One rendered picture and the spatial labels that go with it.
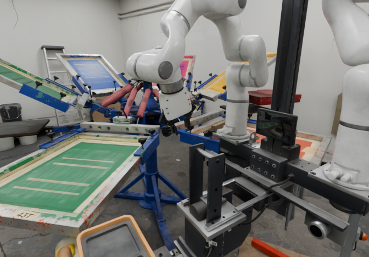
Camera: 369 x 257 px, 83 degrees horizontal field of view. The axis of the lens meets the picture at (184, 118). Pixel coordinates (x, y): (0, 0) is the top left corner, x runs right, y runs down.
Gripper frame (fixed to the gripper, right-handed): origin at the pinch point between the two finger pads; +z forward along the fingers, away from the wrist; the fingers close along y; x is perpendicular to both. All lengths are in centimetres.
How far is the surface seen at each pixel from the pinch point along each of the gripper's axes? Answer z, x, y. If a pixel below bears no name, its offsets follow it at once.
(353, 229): 69, 40, -59
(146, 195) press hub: 134, -100, 15
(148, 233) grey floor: 134, -61, 28
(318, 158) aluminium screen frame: 41, 17, -62
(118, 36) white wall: 33, -507, -88
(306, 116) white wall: 140, -91, -224
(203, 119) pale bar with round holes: 48, -63, -45
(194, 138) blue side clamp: 39, -37, -21
